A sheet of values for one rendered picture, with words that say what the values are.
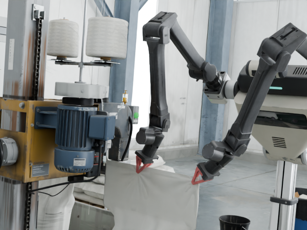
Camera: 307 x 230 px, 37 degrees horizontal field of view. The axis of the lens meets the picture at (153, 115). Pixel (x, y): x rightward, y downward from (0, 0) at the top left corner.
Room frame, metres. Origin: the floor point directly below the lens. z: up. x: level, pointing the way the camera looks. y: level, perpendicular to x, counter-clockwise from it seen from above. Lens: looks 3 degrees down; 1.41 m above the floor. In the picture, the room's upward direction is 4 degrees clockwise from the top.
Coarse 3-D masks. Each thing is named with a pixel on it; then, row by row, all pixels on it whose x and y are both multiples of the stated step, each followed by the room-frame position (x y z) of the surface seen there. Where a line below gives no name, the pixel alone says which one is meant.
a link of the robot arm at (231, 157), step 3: (225, 153) 1.68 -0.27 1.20; (228, 153) 1.70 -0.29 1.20; (231, 153) 1.71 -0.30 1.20; (225, 156) 1.69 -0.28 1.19; (228, 156) 1.69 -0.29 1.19; (231, 156) 1.70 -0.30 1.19; (222, 159) 1.70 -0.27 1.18; (225, 159) 1.70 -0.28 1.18; (228, 159) 1.70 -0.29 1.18; (231, 159) 1.70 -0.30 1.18; (219, 162) 1.71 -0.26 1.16; (222, 162) 1.70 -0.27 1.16; (225, 162) 1.70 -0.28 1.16; (228, 162) 1.71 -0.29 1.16; (222, 165) 1.71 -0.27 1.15; (225, 165) 1.72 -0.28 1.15
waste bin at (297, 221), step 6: (300, 192) 4.05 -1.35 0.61; (306, 192) 4.04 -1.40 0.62; (300, 198) 3.62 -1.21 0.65; (300, 204) 3.62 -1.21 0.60; (306, 204) 3.61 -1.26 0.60; (300, 210) 3.62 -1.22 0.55; (306, 210) 3.61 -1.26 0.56; (300, 216) 3.62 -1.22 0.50; (306, 216) 3.61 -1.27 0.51; (300, 222) 3.63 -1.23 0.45; (306, 222) 3.62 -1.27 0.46; (294, 228) 3.65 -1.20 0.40; (300, 228) 3.63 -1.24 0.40; (306, 228) 3.62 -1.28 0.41
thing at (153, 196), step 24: (120, 168) 2.03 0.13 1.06; (144, 168) 1.96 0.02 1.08; (120, 192) 2.02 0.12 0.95; (144, 192) 1.95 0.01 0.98; (168, 192) 1.87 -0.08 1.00; (192, 192) 1.80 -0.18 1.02; (120, 216) 2.00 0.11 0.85; (144, 216) 1.94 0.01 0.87; (168, 216) 1.86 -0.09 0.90; (192, 216) 1.79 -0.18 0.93
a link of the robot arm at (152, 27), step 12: (168, 12) 1.84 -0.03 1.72; (156, 24) 1.78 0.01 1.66; (168, 24) 1.80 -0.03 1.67; (156, 36) 1.79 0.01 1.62; (180, 36) 1.90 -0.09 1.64; (180, 48) 1.94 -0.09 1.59; (192, 48) 1.97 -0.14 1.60; (192, 60) 1.99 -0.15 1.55; (204, 60) 2.04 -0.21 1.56; (192, 72) 2.08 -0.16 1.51; (204, 72) 2.04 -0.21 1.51; (216, 72) 2.09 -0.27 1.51
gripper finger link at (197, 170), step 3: (198, 168) 1.76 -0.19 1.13; (195, 171) 1.77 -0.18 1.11; (198, 171) 1.77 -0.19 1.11; (201, 171) 1.75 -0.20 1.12; (195, 174) 1.78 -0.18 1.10; (201, 174) 1.75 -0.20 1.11; (195, 177) 1.78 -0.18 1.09; (192, 180) 1.79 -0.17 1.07; (201, 180) 1.75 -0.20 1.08; (207, 180) 1.74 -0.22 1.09; (192, 183) 1.79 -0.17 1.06; (195, 183) 1.78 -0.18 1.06
